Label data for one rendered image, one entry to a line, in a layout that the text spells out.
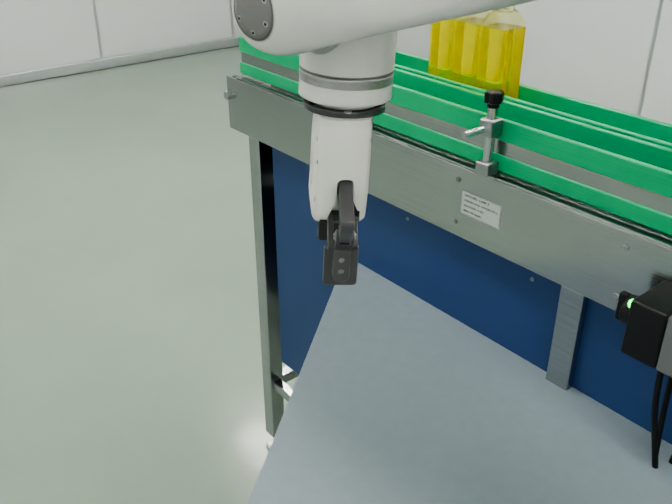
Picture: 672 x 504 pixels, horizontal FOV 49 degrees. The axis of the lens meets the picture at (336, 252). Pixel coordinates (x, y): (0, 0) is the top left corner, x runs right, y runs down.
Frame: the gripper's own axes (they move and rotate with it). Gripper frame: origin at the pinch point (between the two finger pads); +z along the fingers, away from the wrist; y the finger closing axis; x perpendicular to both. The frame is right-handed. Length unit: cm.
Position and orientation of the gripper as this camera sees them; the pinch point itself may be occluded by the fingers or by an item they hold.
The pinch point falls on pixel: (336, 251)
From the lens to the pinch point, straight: 74.3
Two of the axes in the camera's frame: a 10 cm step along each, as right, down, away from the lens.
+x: 10.0, 0.1, 0.9
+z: -0.5, 8.9, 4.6
